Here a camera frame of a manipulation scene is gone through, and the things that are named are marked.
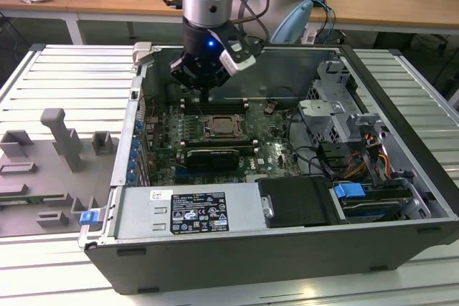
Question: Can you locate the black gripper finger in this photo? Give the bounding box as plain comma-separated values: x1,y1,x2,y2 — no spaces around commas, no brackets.
207,67,230,103
170,55,208,103

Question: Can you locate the silver green CPU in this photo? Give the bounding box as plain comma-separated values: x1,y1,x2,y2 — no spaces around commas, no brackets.
212,118,237,135

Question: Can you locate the metal socket cover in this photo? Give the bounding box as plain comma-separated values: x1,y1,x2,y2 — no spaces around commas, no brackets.
205,115,248,140

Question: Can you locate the black RAM slot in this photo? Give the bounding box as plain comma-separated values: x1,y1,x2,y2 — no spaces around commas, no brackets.
183,100,248,105
183,106,248,111
181,141,259,145
183,109,248,114
183,103,248,108
181,144,259,148
182,139,259,143
181,146,259,150

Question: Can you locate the CPU socket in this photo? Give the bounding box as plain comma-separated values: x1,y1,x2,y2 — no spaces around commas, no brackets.
201,113,250,141

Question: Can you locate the grey case latch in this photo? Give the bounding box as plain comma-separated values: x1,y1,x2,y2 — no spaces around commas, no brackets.
131,41,152,67

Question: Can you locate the black graphics card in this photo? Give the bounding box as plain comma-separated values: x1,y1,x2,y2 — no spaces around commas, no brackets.
185,148,240,171

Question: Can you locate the green motherboard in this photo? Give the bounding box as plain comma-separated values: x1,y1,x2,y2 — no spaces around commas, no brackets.
143,100,306,187

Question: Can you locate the white plug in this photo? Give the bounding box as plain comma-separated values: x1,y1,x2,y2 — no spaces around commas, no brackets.
301,29,320,46

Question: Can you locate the perforated metal drive cage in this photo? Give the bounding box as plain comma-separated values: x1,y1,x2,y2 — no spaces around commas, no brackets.
296,58,363,144

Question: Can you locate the black plastic shroud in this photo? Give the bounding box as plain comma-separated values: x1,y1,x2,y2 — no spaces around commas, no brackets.
257,176,340,229

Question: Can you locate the silver power supply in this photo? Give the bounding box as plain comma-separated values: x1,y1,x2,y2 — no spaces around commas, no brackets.
113,181,268,241

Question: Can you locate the blue disk carrier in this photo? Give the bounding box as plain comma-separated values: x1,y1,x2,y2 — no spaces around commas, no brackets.
332,183,364,200

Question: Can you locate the blue case latch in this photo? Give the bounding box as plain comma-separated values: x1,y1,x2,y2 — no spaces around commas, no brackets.
80,210,100,227

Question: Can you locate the grey parts rack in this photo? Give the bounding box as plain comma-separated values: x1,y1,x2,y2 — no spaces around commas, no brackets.
0,107,121,239

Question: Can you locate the grey PC case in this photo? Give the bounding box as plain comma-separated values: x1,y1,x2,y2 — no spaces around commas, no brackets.
77,41,459,295

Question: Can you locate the green RAM stick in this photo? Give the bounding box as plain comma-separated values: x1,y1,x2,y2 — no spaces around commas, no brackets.
0,193,65,204

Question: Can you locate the hard disk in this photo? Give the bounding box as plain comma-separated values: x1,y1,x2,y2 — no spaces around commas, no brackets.
339,196,408,223

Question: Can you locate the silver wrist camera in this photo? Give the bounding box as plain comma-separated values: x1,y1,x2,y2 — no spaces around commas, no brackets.
219,43,257,78

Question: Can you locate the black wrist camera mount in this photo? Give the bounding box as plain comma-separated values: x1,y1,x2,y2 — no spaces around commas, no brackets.
207,25,268,59

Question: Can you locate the blue cable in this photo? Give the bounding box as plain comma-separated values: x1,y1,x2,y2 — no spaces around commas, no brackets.
310,0,338,47

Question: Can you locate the silver metal handle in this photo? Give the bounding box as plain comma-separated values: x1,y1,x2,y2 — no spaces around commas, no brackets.
260,195,276,218

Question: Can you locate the yellow wire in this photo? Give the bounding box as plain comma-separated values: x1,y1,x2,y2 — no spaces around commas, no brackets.
343,161,369,178

